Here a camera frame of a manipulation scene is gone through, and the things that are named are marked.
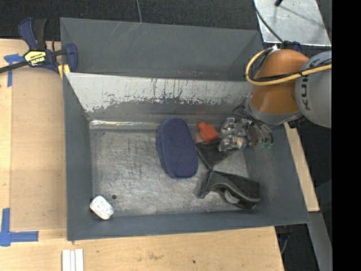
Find small red bottle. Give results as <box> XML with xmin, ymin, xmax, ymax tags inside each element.
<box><xmin>196</xmin><ymin>121</ymin><xmax>219</xmax><ymax>143</ymax></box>

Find white dotted lump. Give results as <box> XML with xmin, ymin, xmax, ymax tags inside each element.
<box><xmin>89</xmin><ymin>195</ymin><xmax>115</xmax><ymax>221</ymax></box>

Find grey metal bin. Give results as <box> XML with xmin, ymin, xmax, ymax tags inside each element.
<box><xmin>59</xmin><ymin>17</ymin><xmax>311</xmax><ymax>241</ymax></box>

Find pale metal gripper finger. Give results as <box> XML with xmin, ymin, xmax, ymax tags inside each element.
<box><xmin>217</xmin><ymin>136</ymin><xmax>239</xmax><ymax>152</ymax></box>
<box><xmin>221</xmin><ymin>117</ymin><xmax>238</xmax><ymax>137</ymax></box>

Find black wedge-shaped object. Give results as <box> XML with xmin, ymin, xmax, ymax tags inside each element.
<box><xmin>198</xmin><ymin>170</ymin><xmax>262</xmax><ymax>210</ymax></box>

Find dark blue oval case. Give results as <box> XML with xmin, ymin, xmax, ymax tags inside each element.
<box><xmin>156</xmin><ymin>117</ymin><xmax>199</xmax><ymax>180</ymax></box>

